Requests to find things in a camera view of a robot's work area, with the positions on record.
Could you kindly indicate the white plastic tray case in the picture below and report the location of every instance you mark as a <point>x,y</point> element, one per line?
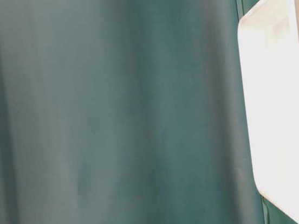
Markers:
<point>268,40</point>

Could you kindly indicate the green table cloth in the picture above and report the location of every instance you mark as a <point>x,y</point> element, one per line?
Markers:
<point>125,112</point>

